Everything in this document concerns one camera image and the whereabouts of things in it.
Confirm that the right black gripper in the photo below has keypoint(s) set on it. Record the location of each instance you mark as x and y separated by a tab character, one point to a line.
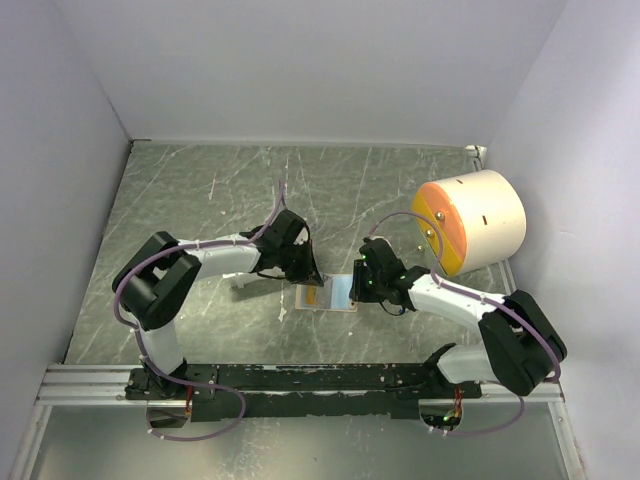
358	292

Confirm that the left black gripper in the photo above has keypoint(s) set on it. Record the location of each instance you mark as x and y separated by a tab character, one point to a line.
310	273

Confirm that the gold VIP card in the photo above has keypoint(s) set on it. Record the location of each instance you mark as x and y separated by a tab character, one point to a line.
307	296

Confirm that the beige card holder wallet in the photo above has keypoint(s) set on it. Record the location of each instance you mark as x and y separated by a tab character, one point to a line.
353	308

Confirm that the white diamond VIP card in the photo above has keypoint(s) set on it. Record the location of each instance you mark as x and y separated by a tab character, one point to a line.
335	294

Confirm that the white card tray box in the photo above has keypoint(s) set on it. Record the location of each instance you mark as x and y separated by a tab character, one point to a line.
240	280

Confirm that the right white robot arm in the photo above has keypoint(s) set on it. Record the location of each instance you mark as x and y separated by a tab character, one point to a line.
519	347

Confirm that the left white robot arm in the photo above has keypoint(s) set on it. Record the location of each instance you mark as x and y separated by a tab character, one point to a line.
151	288

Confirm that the large cream cylinder drum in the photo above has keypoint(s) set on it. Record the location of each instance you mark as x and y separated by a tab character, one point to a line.
474	220

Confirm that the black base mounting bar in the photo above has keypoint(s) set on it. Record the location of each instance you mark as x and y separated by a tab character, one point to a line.
280	391

